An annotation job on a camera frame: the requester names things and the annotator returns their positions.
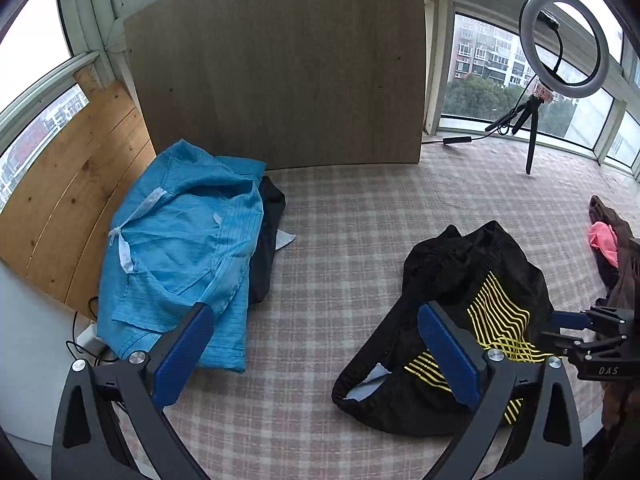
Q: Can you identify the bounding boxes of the black yellow sport shirt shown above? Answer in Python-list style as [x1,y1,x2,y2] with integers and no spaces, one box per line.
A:
[331,219,557,437]

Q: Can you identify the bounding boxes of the brown garment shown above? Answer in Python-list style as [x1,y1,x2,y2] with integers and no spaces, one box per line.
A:
[589,195,639,430]

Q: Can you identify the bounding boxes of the pink garment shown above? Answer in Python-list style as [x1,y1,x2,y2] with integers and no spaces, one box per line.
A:
[588,221,620,269]

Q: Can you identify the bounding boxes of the white power adapter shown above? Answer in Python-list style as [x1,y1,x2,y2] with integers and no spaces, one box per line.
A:
[73,323,118,366]

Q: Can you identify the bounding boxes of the pink plaid table cloth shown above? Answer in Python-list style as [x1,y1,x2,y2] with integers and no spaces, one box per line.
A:
[166,138,639,479]

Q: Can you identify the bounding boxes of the black tripod stand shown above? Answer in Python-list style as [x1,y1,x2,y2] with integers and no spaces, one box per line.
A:
[485,94,544,174]

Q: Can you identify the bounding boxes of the pine wood panel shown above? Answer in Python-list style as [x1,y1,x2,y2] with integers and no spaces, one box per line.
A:
[1,67,155,318]

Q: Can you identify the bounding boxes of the dark folded garment under blue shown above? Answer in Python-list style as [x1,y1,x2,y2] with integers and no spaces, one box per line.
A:
[248,176,286,306]

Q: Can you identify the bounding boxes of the black phone holder gooseneck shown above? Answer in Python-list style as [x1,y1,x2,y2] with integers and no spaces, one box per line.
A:
[536,10,565,74]

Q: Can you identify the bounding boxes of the grey-brown wooden board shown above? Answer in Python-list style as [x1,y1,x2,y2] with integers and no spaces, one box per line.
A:
[124,0,426,169]

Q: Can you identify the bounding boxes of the black charger cable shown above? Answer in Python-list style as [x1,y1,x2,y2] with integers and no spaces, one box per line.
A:
[64,294,120,366]

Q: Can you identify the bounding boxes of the black ring light cable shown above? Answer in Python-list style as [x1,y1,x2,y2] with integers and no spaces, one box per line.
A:
[420,71,539,146]

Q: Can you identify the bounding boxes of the white ring light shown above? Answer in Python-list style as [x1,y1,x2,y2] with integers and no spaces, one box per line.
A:
[517,0,611,100]

